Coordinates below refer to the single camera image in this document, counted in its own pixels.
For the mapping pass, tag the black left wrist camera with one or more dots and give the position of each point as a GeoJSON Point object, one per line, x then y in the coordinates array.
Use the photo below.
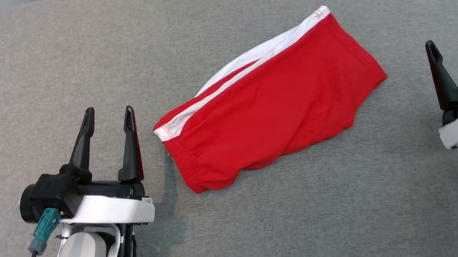
{"type": "Point", "coordinates": [48, 192]}

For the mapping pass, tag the red white-striped shorts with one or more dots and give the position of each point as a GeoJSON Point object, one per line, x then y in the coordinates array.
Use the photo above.
{"type": "Point", "coordinates": [278, 105]}

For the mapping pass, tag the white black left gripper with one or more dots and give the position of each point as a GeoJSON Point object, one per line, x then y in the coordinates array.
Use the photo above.
{"type": "Point", "coordinates": [109, 209]}

